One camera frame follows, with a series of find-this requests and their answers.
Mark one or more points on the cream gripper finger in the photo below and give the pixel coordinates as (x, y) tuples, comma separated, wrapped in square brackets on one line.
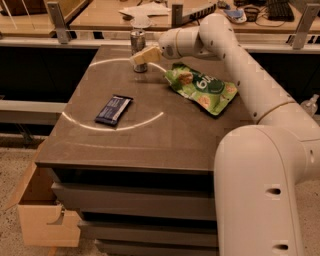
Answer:
[(147, 55)]

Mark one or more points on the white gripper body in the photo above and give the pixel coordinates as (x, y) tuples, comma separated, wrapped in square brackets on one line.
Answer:
[(167, 43)]

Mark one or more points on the silver redbull can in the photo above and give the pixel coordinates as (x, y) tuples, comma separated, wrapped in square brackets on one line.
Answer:
[(138, 43)]

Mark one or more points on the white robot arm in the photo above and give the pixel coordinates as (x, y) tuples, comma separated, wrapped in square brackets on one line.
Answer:
[(256, 167)]

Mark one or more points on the grey power strip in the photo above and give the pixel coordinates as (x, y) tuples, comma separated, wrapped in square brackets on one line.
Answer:
[(198, 13)]

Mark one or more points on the clear plastic cup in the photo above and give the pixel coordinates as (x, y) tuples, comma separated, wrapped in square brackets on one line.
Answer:
[(141, 22)]

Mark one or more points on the dark blue snack bar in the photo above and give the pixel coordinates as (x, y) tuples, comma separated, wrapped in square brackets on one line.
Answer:
[(112, 111)]

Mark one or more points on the green snack bag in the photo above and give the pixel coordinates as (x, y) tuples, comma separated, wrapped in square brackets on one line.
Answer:
[(211, 93)]

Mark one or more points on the blue white object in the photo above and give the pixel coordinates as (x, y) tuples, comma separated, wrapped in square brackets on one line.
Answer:
[(236, 16)]

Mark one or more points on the wooden desk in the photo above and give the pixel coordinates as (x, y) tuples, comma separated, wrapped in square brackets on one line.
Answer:
[(102, 15)]

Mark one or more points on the grey drawer cabinet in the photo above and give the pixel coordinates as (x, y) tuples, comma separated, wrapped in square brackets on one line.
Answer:
[(145, 186)]

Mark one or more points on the black keyboard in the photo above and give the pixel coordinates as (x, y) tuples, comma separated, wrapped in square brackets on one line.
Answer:
[(279, 10)]

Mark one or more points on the clear plastic bottle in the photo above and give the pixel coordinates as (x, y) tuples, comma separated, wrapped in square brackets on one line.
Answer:
[(310, 106)]

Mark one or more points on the cardboard box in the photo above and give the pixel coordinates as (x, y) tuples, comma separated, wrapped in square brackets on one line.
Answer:
[(43, 220)]

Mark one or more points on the middle metal bracket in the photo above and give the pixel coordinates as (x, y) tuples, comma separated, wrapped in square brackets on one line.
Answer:
[(176, 15)]

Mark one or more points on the metal bracket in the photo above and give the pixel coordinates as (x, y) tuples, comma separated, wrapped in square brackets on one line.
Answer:
[(176, 15), (62, 32), (309, 11)]

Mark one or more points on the left metal bracket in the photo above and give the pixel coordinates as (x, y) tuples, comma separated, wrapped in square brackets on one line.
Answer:
[(62, 32)]

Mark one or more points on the right metal bracket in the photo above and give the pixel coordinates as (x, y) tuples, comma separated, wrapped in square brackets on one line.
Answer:
[(309, 11)]

